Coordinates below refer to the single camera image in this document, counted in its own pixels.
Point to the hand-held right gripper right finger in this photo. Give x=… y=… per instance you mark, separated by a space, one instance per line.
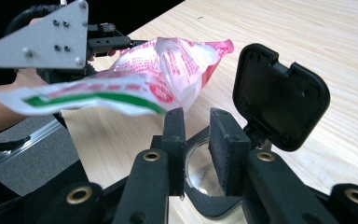
x=230 y=155

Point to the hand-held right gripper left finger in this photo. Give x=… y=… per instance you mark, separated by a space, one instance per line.
x=175 y=155

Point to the pink and white plastic bag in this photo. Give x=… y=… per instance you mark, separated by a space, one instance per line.
x=167 y=65

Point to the clear jar with black lid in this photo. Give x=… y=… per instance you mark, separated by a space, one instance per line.
x=279 y=99

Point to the aluminium floor rail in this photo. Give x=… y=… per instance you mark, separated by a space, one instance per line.
x=28 y=140

